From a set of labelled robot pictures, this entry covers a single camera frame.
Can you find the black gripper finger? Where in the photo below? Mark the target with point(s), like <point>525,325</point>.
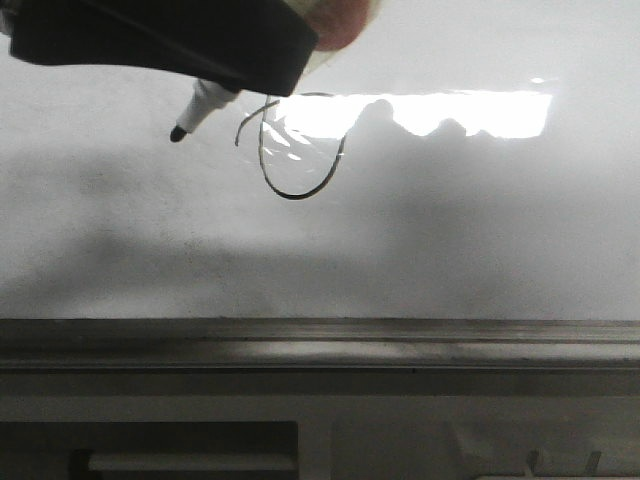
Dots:
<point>260,46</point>

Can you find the white black whiteboard marker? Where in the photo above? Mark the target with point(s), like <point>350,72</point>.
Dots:
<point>337,23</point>

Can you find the white whiteboard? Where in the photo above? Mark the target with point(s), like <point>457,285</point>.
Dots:
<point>461,159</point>

